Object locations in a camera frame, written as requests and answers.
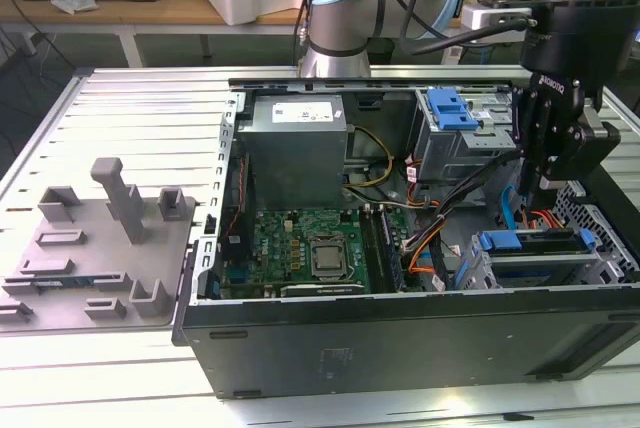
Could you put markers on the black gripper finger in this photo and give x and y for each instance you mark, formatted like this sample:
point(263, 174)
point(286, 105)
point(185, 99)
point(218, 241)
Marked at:
point(532, 148)
point(585, 148)

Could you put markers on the hard disk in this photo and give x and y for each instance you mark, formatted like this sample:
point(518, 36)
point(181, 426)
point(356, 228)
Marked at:
point(500, 240)

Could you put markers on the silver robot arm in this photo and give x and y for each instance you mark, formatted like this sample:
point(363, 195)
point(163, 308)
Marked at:
point(340, 28)

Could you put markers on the grey perforated disk bay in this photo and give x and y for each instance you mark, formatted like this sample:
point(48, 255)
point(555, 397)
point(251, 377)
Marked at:
point(545, 259)

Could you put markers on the grey optical drive cage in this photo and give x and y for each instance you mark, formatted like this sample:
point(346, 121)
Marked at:
point(450, 158)

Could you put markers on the blue plastic drive latch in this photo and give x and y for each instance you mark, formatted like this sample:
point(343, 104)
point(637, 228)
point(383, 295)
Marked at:
point(450, 110)

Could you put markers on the black RAM slot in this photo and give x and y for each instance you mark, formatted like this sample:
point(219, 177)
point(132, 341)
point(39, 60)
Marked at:
point(370, 248)

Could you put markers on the silver CPU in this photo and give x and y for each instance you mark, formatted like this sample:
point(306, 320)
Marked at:
point(329, 258)

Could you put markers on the grey power supply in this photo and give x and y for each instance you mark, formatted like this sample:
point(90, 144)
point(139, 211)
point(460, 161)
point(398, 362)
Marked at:
point(295, 163)

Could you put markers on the black graphics card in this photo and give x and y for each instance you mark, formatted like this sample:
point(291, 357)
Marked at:
point(325, 290)

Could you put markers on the green motherboard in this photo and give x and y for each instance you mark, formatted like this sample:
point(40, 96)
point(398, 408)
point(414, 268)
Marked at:
point(280, 238)

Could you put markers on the black PC case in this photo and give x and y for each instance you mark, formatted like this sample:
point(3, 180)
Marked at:
point(350, 348)

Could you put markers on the black case fan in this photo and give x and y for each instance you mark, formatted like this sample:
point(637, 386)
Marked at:
point(234, 243)

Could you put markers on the wooden desk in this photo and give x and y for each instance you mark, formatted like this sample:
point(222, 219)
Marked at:
point(150, 10)

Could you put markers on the grey parts rack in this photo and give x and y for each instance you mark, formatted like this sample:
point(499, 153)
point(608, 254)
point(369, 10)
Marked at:
point(100, 268)

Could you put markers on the crumpled white tissue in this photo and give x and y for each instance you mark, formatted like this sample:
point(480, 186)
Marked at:
point(75, 2)

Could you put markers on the RAM stick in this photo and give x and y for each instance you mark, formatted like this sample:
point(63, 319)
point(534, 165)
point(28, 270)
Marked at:
point(60, 282)

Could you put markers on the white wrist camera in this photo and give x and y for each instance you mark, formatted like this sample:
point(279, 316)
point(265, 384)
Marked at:
point(482, 18)

